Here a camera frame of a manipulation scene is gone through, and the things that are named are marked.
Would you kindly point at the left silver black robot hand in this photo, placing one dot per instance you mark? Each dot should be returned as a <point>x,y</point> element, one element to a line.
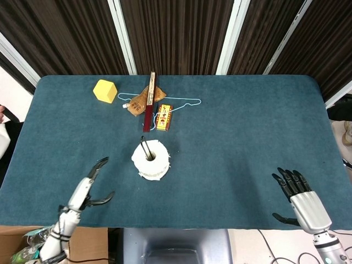
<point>79,193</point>

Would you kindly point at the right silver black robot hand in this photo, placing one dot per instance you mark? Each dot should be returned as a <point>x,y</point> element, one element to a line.
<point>308,209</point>

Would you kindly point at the white cloth-wrapped cylinder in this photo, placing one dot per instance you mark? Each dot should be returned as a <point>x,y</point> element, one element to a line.
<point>159,165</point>

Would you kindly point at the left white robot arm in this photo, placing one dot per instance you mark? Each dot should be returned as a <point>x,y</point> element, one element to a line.
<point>59,233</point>

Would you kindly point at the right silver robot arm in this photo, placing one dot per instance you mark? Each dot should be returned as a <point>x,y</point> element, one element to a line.
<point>327,247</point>

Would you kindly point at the brown cardboard box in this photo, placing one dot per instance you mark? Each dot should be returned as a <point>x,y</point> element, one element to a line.
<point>88,244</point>

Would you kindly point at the clear plastic bag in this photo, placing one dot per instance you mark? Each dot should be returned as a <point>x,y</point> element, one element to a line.
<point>31,239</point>

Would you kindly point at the beige shoe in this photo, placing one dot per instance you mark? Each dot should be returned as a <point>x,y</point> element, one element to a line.
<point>347,137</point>

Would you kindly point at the teal table cloth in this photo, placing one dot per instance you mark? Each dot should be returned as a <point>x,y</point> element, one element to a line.
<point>233,151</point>

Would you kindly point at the dark red folded fan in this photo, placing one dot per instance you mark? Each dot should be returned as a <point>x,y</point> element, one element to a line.
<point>148,118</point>

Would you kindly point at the yellow hexagonal block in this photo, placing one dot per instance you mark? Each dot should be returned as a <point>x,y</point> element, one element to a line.
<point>104,90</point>

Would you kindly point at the brown spouted sauce pouch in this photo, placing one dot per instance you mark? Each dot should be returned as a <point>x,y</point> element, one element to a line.
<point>137,104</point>

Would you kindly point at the yellow red printed box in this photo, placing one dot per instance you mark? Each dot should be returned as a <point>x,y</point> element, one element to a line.
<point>164,118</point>

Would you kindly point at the dark brown ribbed partition panel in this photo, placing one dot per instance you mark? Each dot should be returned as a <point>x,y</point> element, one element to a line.
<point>330,41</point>
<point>176,33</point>
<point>261,33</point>
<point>60,35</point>

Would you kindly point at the white partition post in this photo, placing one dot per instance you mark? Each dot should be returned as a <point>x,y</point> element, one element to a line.
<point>232,35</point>
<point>288,38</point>
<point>339,96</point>
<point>122,35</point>
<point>16,59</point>

